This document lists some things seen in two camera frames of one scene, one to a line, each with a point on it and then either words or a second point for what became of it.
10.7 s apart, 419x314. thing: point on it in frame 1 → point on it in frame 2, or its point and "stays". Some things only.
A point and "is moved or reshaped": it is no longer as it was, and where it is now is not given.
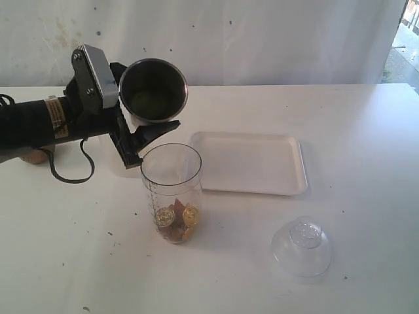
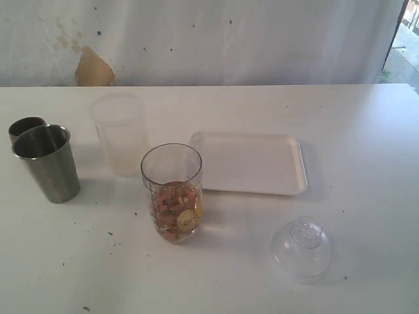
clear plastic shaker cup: (171, 174) stays
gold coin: (190, 214) → (198, 205)
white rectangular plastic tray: (251, 163) stays
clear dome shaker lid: (302, 247) stays
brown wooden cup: (38, 156) is moved or reshaped
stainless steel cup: (153, 90) → (47, 152)
